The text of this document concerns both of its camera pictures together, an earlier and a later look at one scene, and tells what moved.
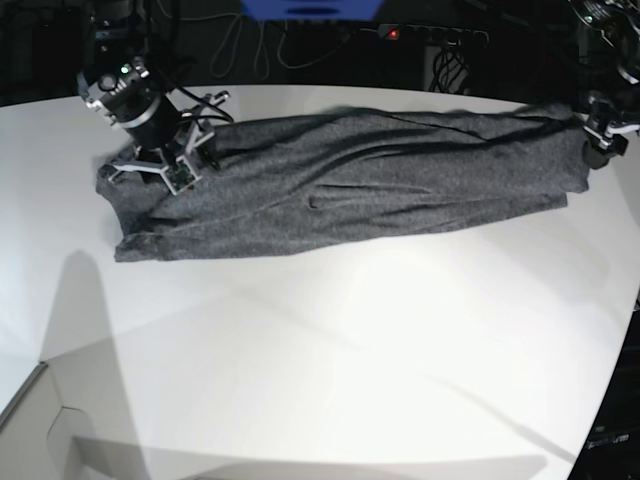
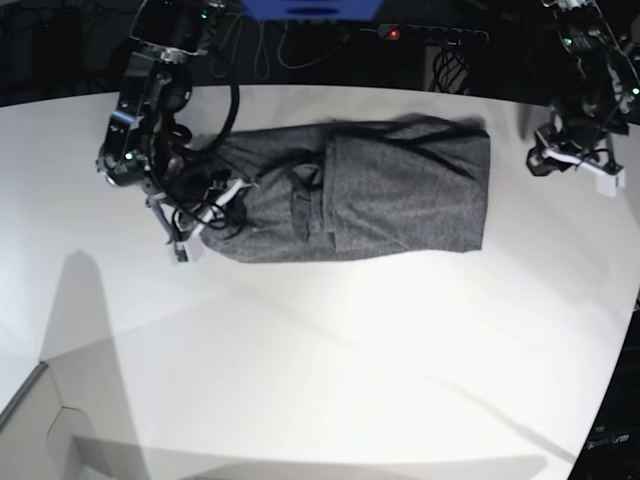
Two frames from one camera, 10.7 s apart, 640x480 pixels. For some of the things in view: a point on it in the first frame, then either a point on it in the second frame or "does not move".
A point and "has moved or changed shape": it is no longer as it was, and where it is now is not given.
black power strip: (432, 34) does not move
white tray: (40, 439) does not move
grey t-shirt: (318, 172) has moved or changed shape
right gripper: (608, 127) to (600, 162)
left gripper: (173, 159) to (185, 212)
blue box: (313, 9) does not move
